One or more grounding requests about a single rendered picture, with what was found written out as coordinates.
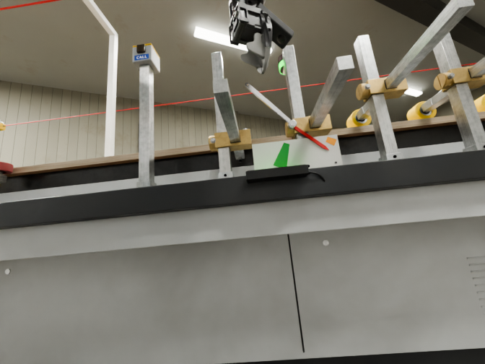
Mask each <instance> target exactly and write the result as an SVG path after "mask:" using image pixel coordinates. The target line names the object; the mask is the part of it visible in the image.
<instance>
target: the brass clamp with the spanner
mask: <svg viewBox="0 0 485 364"><path fill-rule="evenodd" d="M309 119H310V116H308V117H302V118H293V120H295V121H296V122H297V127H298V128H300V129H301V130H303V131H304V132H306V133H308V134H309V135H310V136H312V137H318V136H325V135H328V134H329V132H330V131H331V129H332V125H331V118H330V114H328V115H327V116H326V117H325V120H324V121H323V123H322V125H321V126H320V127H315V128H310V121H309ZM285 133H286V137H287V138H289V137H292V139H295V137H296V135H297V134H301V133H299V132H298V131H297V130H295V129H289V128H288V123H287V122H286V123H285Z"/></svg>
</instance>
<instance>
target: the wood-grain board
mask: <svg viewBox="0 0 485 364"><path fill-rule="evenodd" d="M478 114H479V118H480V119H481V121H485V111H483V112H478ZM456 124H457V121H456V119H455V115H452V116H440V117H434V118H423V119H416V120H410V121H399V122H392V123H391V125H392V128H393V132H394V131H406V130H413V129H425V128H431V127H438V126H449V125H456ZM334 134H337V137H338V138H345V137H357V136H363V135H370V134H375V131H374V128H373V125H368V126H356V127H350V128H344V129H332V130H331V131H330V132H329V134H328V135H334ZM328 135H325V136H328ZM286 140H292V137H289V138H287V137H286V135H284V136H272V137H266V138H259V139H251V142H252V144H261V143H267V142H279V141H286ZM215 152H217V151H213V152H212V151H211V150H210V148H209V144H205V145H199V146H192V147H181V148H175V149H164V150H157V151H154V159H155V160H159V159H166V158H172V157H185V156H191V155H202V154H209V153H215ZM138 161H139V153H133V154H126V155H115V156H108V157H97V158H90V159H84V160H72V161H66V162H55V163H48V164H42V165H31V166H24V167H18V168H13V173H11V174H3V175H5V176H7V177H12V176H23V175H30V174H37V173H49V172H55V171H62V170H73V169H80V168H91V167H98V166H104V165H117V164H123V163H134V162H138Z"/></svg>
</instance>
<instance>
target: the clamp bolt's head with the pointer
mask: <svg viewBox="0 0 485 364"><path fill-rule="evenodd" d="M289 125H290V126H295V125H296V122H295V121H290V122H289ZM288 128H289V127H288ZM289 129H291V128H289ZM293 129H295V130H297V131H298V132H299V133H301V134H303V135H304V136H306V137H307V138H308V139H310V140H311V141H313V142H314V143H316V144H317V145H319V146H320V147H322V148H323V149H325V150H329V149H328V148H327V146H325V145H324V144H322V143H321V142H319V141H318V140H317V139H315V138H313V137H312V136H310V135H309V134H307V133H306V132H304V131H303V130H301V129H300V128H298V127H297V126H296V127H295V128H293Z"/></svg>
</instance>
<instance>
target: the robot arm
mask: <svg viewBox="0 0 485 364"><path fill-rule="evenodd" d="M265 1H266V0H230V1H229V8H230V26H229V34H230V44H231V45H235V46H239V44H241V45H245V46H246V48H247V50H248V52H247V53H245V54H242V55H241V57H240V58H241V60H242V61H243V62H244V63H247V64H249V65H251V66H254V67H255V68H256V69H257V70H258V72H259V73H260V74H264V73H265V71H266V69H267V67H268V62H269V58H270V53H271V43H272V41H273V42H274V43H275V44H277V45H278V47H280V48H281V49H284V48H285V47H286V45H287V44H288V42H289V41H290V40H291V39H292V37H293V35H294V31H293V30H292V29H291V28H289V27H288V26H287V25H286V24H284V23H283V22H282V21H281V20H280V19H279V18H278V17H277V16H276V15H275V14H273V13H272V12H271V11H270V10H268V9H267V8H266V7H265V6H264V4H265ZM231 33H232V39H231Z"/></svg>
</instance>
